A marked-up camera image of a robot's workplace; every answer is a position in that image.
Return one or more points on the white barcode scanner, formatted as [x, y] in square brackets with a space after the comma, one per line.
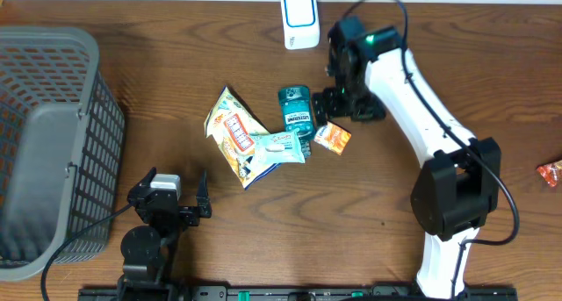
[301, 24]

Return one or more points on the yellow snack bag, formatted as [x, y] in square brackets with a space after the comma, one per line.
[236, 132]

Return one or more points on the orange Kleenex tissue pack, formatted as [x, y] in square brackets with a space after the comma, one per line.
[332, 137]

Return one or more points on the red Top snack bar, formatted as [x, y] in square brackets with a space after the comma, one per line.
[551, 172]

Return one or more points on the pale green wipes pack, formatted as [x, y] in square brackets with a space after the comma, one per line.
[284, 147]

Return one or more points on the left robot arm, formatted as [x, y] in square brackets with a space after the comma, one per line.
[149, 250]

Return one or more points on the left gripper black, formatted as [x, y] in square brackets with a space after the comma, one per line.
[190, 216]

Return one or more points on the blue mouthwash bottle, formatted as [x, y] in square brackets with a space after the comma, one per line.
[297, 114]

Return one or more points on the grey plastic shopping basket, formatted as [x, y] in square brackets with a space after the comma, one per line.
[62, 135]

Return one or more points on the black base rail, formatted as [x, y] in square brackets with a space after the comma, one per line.
[222, 293]

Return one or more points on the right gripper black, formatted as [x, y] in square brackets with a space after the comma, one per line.
[373, 110]

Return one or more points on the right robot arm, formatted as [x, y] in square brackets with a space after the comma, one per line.
[376, 76]

